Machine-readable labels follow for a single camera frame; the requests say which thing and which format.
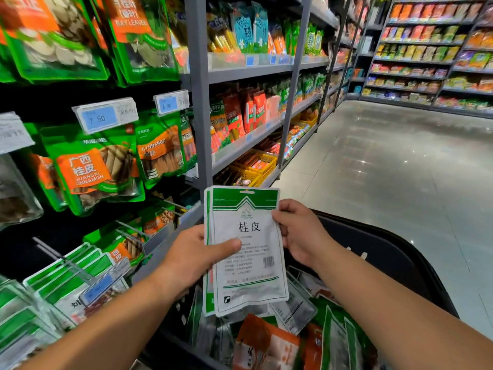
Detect person's left hand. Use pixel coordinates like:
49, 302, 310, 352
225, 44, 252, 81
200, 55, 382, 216
154, 223, 243, 301

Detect person's right hand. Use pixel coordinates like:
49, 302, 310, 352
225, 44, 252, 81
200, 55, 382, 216
272, 198, 337, 268

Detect black shopping basket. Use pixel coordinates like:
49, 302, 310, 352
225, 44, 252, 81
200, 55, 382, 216
135, 208, 461, 370

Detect pile of packets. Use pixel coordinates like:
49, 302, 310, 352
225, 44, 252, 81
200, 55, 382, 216
185, 266, 378, 370

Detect green orange Guangxi cinnamon bags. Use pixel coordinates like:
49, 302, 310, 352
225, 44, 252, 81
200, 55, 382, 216
23, 123, 147, 218
135, 110, 199, 190

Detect row of green white packets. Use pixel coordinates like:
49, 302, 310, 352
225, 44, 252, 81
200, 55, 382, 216
23, 241, 134, 324

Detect row of clear green-top packets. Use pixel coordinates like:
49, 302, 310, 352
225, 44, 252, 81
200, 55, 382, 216
0, 277, 64, 370

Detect green leaf packets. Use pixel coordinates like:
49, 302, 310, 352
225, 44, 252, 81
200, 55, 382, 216
91, 0, 182, 85

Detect green white-slice packets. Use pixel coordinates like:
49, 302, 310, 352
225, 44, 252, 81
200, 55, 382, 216
0, 0, 111, 83

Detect person's left forearm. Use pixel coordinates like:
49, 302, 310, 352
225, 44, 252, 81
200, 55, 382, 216
19, 277, 194, 370

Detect person's right forearm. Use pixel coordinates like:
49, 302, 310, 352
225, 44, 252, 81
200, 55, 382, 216
312, 243, 493, 370

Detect row of red orange packets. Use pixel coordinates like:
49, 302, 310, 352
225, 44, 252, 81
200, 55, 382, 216
210, 87, 282, 151

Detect row of green snack packets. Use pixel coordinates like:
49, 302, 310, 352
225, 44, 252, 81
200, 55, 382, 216
283, 17, 328, 57

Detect row of teal yellow packets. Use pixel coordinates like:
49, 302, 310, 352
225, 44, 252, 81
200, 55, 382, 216
206, 2, 282, 54

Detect yellow display trays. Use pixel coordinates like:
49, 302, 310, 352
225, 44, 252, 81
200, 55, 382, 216
219, 149, 278, 188

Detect blue white price tag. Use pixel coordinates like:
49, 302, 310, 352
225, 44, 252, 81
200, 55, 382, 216
153, 89, 191, 117
71, 96, 140, 136
0, 112, 35, 155
79, 260, 134, 307

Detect gray metal shelving unit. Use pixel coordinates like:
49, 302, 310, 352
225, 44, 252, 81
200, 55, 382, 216
347, 0, 493, 120
185, 0, 386, 190

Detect rows of colourful packaged goods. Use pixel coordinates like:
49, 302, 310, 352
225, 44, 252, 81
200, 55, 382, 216
362, 0, 493, 113

